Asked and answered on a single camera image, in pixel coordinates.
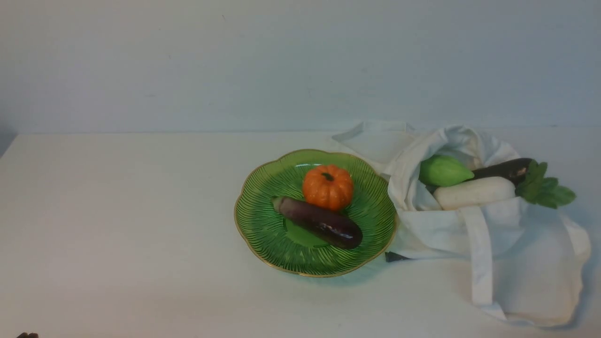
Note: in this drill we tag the white radish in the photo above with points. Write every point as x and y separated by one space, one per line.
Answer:
474 193

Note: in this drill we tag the dark eggplant in bag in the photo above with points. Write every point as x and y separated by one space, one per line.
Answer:
513 170

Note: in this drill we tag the white cloth tote bag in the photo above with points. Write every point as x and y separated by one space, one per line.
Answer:
524 269

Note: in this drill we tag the small orange pumpkin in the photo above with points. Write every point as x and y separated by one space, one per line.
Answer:
329 187

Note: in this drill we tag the green ribbed glass plate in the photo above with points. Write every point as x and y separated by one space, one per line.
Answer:
286 246

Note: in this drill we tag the purple eggplant on plate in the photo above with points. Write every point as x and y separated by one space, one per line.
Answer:
335 229

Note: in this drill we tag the light green vegetable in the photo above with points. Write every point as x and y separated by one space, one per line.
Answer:
443 171

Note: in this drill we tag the green leafy vegetable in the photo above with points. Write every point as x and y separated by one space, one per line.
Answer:
540 189

